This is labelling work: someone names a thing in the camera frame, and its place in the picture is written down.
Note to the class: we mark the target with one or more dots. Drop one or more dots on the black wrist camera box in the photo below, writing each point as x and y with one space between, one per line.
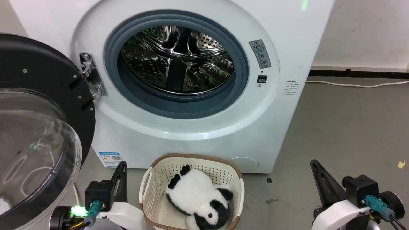
99 193
361 188

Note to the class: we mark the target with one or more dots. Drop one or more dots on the black baseboard strip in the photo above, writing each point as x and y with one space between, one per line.
358 73

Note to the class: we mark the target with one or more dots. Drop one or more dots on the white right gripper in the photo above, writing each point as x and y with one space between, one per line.
338 215

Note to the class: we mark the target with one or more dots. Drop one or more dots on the metal door hinge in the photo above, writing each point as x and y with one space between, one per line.
91 76

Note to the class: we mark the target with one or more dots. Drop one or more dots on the white front-load washing machine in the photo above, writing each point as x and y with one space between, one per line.
198 134

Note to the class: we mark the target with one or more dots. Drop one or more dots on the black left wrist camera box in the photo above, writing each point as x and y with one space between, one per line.
99 193

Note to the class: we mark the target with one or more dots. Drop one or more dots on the small yellow paper scrap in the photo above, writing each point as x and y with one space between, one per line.
401 164

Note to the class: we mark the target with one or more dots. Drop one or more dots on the black and white panda plush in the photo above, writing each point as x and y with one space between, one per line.
195 195

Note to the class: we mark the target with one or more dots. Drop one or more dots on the small printed text sticker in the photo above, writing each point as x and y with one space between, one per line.
291 88

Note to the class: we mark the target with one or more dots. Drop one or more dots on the blue energy label sticker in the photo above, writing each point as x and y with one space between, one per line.
110 159

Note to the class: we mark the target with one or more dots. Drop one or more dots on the steel washing drum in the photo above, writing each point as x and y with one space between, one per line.
179 60

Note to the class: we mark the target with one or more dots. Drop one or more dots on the black door latch socket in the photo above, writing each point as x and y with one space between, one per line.
262 79

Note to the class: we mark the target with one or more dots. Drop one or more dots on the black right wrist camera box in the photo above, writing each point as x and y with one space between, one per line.
361 188

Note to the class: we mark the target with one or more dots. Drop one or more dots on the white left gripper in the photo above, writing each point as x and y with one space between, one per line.
124 215

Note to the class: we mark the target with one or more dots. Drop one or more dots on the grey rubber door gasket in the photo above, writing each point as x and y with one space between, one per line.
140 95

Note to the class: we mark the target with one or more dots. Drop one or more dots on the washer door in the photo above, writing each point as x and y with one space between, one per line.
35 134

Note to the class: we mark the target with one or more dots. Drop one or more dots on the cream plastic laundry basket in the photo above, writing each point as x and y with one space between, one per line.
153 191

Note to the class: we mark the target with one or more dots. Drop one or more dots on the grey warning label sticker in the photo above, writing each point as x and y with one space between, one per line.
260 53

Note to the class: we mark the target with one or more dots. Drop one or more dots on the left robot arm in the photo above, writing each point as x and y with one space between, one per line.
62 218

